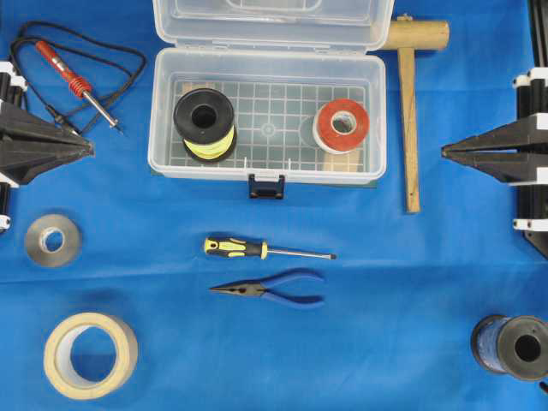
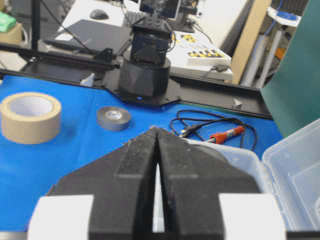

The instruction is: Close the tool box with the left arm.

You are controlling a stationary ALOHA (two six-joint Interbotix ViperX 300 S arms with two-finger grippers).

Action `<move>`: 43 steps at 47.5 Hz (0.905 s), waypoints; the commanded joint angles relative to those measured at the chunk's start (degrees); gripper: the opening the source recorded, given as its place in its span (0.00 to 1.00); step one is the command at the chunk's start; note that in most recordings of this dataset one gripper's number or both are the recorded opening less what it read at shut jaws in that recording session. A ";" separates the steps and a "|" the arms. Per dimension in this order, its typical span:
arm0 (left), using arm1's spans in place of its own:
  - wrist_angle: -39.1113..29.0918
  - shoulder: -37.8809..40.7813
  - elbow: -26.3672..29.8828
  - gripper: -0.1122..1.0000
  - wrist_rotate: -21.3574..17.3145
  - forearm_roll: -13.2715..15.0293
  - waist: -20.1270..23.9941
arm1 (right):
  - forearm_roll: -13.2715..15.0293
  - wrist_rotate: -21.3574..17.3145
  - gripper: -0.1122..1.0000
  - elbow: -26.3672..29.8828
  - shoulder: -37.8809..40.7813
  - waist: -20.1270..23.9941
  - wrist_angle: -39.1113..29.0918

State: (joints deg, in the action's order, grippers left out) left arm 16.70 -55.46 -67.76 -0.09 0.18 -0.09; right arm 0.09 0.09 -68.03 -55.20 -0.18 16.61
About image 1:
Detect blue table cloth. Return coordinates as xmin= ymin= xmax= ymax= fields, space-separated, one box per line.
xmin=1 ymin=1 xmax=547 ymax=410

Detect clear plastic tool box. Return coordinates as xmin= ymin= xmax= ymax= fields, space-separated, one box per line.
xmin=148 ymin=1 xmax=394 ymax=197

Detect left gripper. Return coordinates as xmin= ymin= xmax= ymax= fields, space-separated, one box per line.
xmin=1 ymin=61 xmax=94 ymax=234

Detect grey tape roll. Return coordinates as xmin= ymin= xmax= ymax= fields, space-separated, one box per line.
xmin=25 ymin=214 xmax=82 ymax=268

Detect red soldering iron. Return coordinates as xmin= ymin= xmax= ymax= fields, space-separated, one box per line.
xmin=9 ymin=21 xmax=147 ymax=134

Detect beige masking tape roll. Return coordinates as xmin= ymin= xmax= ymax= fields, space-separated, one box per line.
xmin=43 ymin=312 xmax=139 ymax=401

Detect blue needle nose pliers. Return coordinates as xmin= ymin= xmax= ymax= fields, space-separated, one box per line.
xmin=208 ymin=269 xmax=325 ymax=310

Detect yellow black screwdriver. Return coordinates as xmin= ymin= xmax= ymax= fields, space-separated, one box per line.
xmin=203 ymin=237 xmax=337 ymax=260

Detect black frame rail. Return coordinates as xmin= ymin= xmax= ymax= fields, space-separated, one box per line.
xmin=527 ymin=0 xmax=548 ymax=68

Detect blue wire spool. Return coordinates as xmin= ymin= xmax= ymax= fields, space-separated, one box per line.
xmin=470 ymin=315 xmax=547 ymax=382

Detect yellow wire spool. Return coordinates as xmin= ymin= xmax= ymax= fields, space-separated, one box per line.
xmin=173 ymin=87 xmax=237 ymax=164

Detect red tape roll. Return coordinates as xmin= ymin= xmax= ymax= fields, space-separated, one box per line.
xmin=313 ymin=98 xmax=370 ymax=155

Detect wooden mallet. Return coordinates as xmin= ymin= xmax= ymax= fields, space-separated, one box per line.
xmin=383 ymin=15 xmax=450 ymax=213

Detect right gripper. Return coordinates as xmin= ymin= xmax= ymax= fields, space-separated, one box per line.
xmin=442 ymin=68 xmax=547 ymax=256

